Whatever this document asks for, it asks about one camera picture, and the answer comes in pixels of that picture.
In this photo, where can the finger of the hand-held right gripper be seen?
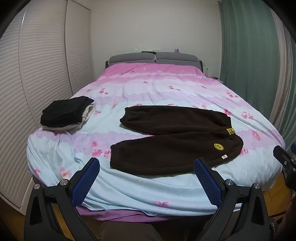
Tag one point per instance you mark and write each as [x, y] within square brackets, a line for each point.
[283, 156]

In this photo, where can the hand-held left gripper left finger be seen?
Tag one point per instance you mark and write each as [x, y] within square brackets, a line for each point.
[86, 183]

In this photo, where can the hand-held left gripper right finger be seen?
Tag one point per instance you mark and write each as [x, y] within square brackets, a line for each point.
[205, 179]

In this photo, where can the dark brown fleece pants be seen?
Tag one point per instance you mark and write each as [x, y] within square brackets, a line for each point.
[173, 143]

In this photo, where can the person's right forearm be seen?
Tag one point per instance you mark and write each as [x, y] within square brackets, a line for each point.
[288, 222]

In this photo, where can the purple bed skirt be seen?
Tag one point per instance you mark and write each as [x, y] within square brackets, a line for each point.
[120, 214]

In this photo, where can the beige curtain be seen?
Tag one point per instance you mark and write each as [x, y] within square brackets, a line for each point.
[278, 102]

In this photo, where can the cream folded garment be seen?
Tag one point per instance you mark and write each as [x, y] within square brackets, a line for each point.
[77, 125]

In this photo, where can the black folded garment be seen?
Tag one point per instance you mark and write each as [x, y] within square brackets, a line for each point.
[62, 111]

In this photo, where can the white nightstand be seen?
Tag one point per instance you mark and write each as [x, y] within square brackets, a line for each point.
[216, 80]

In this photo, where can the pink floral bed sheet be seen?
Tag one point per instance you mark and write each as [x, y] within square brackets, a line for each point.
[138, 92]

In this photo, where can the green curtain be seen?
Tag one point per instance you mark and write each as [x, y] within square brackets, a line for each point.
[245, 58]

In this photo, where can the small clear bottle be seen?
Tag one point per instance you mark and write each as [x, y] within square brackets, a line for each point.
[207, 72]

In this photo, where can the white louvered wardrobe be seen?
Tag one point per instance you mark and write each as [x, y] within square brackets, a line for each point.
[34, 69]

